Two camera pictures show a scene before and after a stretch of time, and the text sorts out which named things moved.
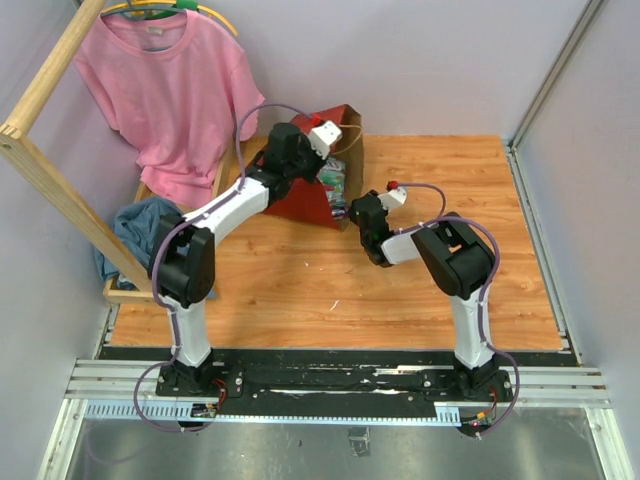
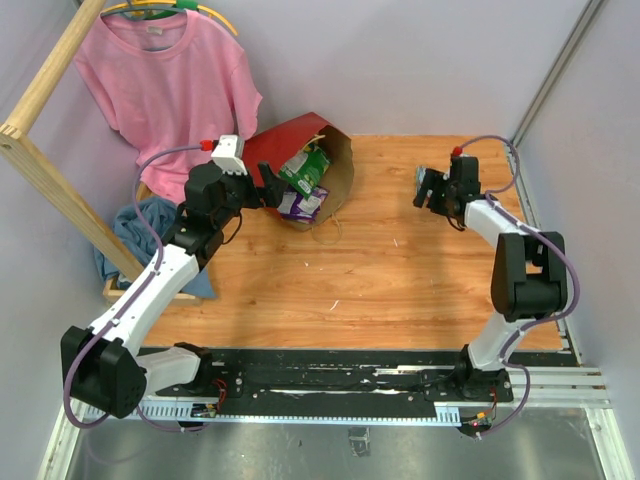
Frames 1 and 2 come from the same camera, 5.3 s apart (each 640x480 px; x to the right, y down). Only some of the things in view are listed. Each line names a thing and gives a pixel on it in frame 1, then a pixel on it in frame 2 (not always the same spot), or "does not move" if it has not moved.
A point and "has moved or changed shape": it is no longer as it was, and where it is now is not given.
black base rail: (330, 386) does not move
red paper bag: (307, 201) has moved or changed shape
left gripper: (305, 144) -> (266, 196)
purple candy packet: (338, 213) -> (294, 205)
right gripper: (372, 193) -> (431, 181)
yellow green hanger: (158, 10) does not move
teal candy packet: (332, 176) -> (420, 173)
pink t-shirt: (179, 88) does not move
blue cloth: (136, 224) does not move
